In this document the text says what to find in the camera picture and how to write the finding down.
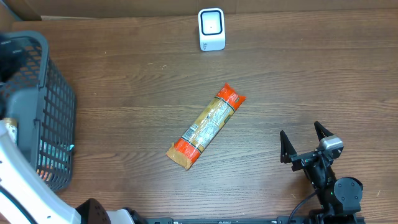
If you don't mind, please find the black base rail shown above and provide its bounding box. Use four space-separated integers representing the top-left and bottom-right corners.
125 208 315 224

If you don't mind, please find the colourful packet in basket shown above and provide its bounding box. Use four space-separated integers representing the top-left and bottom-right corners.
36 140 75 183

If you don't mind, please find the white tube gold cap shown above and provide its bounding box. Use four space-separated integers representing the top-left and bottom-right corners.
1 118 18 148

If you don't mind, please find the white barcode scanner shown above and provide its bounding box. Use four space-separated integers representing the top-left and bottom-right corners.
198 7 226 52

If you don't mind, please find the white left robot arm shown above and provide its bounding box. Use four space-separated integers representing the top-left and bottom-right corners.
1 31 141 224

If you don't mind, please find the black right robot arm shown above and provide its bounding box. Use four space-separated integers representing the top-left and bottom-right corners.
280 121 365 223

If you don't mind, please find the grey plastic mesh basket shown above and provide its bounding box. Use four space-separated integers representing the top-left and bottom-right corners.
1 31 76 191

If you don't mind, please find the orange spaghetti packet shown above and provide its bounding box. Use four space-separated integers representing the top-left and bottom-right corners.
166 83 246 170

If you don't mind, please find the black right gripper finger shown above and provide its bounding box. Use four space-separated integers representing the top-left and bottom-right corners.
280 130 297 164
314 121 333 141

